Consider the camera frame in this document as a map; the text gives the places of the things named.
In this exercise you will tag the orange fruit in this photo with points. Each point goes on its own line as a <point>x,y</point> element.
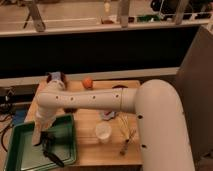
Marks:
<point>87,83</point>

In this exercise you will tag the green plastic tray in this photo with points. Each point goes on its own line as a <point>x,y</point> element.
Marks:
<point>23,156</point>

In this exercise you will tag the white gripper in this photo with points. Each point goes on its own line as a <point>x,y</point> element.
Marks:
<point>38,129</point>

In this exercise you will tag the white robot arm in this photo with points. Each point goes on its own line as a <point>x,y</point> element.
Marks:
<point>164,139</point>

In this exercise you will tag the bunch of dark grapes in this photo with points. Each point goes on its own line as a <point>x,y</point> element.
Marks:
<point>70,110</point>

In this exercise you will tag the metal fork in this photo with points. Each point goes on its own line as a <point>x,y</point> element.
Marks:
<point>125,146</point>

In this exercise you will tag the blue sponge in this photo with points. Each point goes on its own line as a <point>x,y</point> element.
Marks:
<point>56,75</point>

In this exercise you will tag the grey blue cloth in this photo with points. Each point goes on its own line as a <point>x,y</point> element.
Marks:
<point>107,115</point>

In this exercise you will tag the brown bowl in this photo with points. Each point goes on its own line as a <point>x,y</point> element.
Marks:
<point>64,80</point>

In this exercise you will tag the wooden board table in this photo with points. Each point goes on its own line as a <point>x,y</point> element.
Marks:
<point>90,151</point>

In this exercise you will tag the white cup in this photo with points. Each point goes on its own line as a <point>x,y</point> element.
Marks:
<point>103,131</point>

